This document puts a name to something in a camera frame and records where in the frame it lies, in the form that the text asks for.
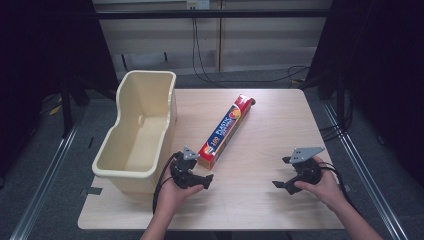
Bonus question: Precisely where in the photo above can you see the black horizontal bar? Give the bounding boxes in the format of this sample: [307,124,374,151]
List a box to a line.
[94,8,332,20]

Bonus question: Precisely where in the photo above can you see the person's left hand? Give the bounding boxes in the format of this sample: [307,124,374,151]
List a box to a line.
[155,166,205,215]

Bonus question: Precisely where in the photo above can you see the black metal stand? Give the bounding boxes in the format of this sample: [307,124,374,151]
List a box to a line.
[59,71,92,138]

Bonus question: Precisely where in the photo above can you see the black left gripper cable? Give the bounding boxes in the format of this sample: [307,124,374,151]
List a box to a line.
[152,152,181,215]

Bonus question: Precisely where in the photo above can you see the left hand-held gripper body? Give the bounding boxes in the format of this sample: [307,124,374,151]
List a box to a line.
[170,145,201,190]

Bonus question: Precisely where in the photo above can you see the black floor cables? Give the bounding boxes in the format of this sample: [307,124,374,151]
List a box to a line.
[318,96,356,143]

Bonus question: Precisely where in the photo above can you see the red blue plastic wrap box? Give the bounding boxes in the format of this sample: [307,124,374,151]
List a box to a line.
[197,93,257,171]

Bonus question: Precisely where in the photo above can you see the black wall cable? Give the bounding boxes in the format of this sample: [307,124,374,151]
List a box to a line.
[191,17,312,85]

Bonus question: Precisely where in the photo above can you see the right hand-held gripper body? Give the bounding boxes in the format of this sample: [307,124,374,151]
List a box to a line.
[288,146,326,185]

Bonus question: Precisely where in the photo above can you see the person's right hand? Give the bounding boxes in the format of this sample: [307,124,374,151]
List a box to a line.
[293,156,348,212]

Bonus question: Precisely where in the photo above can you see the dark curtain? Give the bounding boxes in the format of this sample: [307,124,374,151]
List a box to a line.
[298,0,424,188]
[0,0,119,188]

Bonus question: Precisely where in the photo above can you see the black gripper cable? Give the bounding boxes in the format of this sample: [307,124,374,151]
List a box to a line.
[319,161,363,216]
[152,152,181,215]

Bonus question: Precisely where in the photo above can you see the black tape strip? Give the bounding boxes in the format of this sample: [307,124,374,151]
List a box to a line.
[79,186,103,197]

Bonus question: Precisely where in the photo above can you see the white wall socket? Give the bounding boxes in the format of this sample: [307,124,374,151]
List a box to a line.
[186,0,211,10]

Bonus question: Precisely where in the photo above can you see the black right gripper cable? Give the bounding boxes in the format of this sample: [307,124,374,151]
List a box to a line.
[319,161,363,216]

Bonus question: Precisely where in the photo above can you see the cream plastic bin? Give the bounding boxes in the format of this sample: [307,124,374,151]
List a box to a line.
[91,69,178,196]

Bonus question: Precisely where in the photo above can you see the metal floor rail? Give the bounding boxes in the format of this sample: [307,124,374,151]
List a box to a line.
[320,99,409,240]
[9,116,83,240]

